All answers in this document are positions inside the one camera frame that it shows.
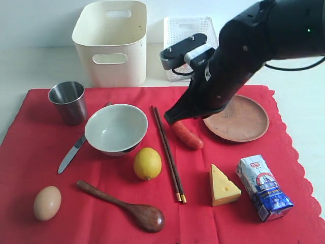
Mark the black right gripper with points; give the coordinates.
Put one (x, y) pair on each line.
(244, 47)

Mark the red sausage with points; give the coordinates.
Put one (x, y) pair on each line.
(186, 136)

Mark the yellow lemon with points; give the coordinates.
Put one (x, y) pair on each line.
(147, 164)

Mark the blue white milk carton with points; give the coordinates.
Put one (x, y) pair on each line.
(263, 188)

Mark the brown egg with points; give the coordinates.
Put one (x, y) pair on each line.
(47, 203)

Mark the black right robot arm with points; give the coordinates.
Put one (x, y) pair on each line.
(296, 30)

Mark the brown wooden plate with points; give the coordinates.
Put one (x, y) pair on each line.
(242, 120)

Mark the pale green ceramic bowl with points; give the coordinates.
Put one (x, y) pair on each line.
(117, 129)

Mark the white perforated plastic basket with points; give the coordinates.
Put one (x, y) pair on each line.
(176, 29)

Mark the dark wooden chopstick left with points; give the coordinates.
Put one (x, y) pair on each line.
(167, 154)

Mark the dark wooden chopstick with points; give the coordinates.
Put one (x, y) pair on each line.
(167, 154)
(184, 201)

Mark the dark wooden chopstick right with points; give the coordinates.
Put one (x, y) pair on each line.
(184, 201)

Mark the yellow cheese wedge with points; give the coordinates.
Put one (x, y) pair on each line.
(223, 190)

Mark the red table cloth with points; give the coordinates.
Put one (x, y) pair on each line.
(38, 140)

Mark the cream plastic bin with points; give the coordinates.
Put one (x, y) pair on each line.
(110, 38)

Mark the metal table knife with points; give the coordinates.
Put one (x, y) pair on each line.
(71, 154)

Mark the stainless steel cup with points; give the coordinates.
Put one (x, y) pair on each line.
(69, 99)

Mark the dark wooden spoon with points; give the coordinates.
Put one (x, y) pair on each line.
(147, 217)

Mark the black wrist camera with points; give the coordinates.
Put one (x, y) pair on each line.
(185, 56)

